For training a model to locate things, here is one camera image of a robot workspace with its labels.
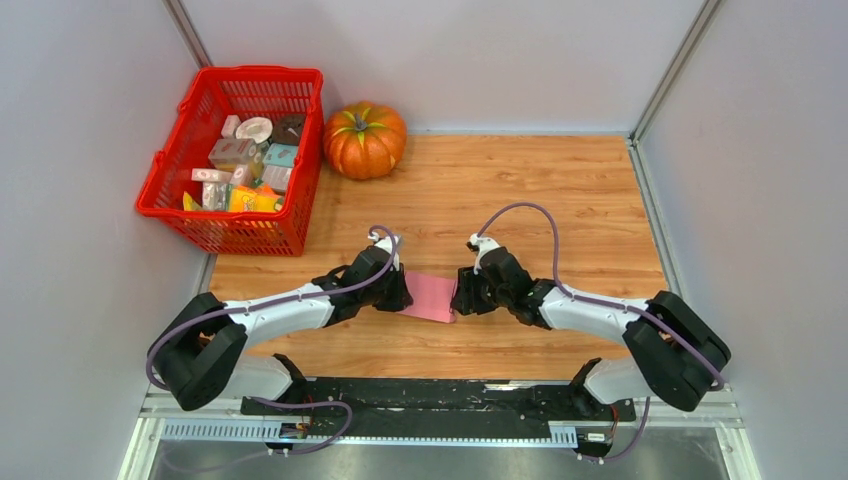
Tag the pale pink box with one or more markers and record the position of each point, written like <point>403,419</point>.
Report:
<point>276,178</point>

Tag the yellow orange snack pack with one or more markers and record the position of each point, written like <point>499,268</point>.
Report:
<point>262,199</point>

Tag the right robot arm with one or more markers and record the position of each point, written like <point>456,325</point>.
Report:
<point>673,354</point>

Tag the brown round item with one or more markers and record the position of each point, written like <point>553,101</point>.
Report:
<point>288,130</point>

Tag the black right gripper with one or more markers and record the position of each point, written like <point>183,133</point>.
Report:
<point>465,300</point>

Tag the grey pink carton box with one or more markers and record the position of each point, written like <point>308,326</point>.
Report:
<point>228,153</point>

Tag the pink white small box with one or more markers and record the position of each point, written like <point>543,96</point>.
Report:
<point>204,175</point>

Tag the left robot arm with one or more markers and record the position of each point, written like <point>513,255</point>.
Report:
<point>198,352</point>

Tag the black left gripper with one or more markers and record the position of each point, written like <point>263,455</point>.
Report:
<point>401,298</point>

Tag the orange pumpkin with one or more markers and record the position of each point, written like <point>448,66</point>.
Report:
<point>364,140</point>

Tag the red plastic shopping basket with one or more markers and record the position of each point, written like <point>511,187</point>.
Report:
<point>245,91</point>

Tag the teal small box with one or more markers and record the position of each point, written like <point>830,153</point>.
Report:
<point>281,155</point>

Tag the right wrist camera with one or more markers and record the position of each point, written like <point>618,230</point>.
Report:
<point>481,246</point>

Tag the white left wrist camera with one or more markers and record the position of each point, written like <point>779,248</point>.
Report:
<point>389,242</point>

